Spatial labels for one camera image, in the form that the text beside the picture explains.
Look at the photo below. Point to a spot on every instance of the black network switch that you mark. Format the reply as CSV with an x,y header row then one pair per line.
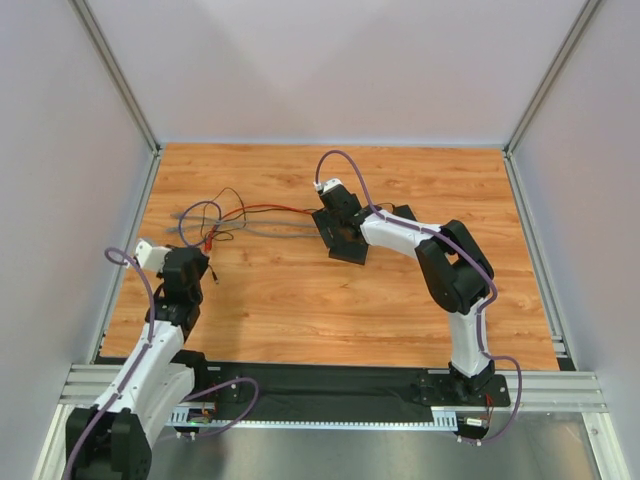
x,y
355,251

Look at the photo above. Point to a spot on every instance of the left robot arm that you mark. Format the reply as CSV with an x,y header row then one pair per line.
x,y
113,438

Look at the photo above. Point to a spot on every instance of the black power adapter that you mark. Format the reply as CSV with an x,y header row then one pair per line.
x,y
404,211

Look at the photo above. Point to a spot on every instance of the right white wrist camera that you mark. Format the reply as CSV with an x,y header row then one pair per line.
x,y
325,186

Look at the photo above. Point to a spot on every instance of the aluminium frame post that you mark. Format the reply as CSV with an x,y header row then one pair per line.
x,y
98,39
576,32

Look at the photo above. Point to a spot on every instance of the slotted cable duct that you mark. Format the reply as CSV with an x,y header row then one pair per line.
x,y
447,421

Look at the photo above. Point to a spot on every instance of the right aluminium frame post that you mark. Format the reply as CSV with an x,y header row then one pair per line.
x,y
576,32

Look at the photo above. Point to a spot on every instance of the left aluminium frame post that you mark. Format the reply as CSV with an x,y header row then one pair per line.
x,y
98,39

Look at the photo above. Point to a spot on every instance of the front aluminium rail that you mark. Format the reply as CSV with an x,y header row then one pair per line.
x,y
542,391

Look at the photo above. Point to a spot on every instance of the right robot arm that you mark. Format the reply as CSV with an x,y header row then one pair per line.
x,y
457,274

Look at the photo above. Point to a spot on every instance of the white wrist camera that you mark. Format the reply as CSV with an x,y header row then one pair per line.
x,y
325,186
149,256

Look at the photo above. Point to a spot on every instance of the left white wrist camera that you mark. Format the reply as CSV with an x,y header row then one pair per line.
x,y
149,256

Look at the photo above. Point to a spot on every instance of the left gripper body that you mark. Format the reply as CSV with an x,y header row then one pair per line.
x,y
189,261

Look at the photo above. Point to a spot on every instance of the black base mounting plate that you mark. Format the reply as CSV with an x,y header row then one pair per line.
x,y
332,394

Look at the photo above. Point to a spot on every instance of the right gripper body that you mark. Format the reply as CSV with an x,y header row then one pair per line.
x,y
336,226

